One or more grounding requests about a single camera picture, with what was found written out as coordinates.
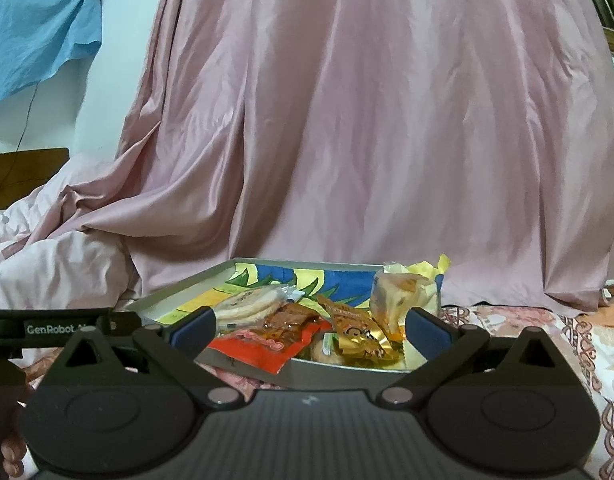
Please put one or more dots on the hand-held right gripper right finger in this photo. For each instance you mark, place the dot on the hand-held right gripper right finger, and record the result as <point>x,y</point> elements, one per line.
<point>427,327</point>

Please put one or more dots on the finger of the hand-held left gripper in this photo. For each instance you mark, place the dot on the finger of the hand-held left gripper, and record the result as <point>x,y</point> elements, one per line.
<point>122,323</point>

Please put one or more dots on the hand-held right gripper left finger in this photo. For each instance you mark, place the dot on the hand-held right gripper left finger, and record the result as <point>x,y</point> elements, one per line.
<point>192,332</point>

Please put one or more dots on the grey rectangular box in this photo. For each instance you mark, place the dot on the grey rectangular box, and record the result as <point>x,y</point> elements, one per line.
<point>177,292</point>

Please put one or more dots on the beige and orange snack packet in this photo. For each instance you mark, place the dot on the beige and orange snack packet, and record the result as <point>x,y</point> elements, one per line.
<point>392,300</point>

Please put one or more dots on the round rice cracker packet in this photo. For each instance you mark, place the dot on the round rice cracker packet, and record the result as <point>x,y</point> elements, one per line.
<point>247,307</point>

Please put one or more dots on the red snack packet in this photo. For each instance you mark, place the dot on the red snack packet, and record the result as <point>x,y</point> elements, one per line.
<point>252,347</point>

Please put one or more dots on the gold snack packet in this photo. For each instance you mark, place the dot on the gold snack packet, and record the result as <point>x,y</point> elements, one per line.
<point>357,332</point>

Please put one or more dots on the person's left hand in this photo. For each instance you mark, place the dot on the person's left hand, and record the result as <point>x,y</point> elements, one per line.
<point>14,460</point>

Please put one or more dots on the light pink quilt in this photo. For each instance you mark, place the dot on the light pink quilt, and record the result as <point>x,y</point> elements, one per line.
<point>62,270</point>

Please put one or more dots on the floral bedsheet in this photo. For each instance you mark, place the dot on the floral bedsheet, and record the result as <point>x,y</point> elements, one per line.
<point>577,355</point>

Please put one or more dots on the wooden headboard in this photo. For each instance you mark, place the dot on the wooden headboard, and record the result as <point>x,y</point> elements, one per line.
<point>17,175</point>

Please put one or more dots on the orange cloth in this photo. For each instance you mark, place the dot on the orange cloth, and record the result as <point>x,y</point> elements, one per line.
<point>607,317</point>

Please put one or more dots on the blue cloth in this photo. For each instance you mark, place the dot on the blue cloth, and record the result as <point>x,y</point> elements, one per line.
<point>37,35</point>

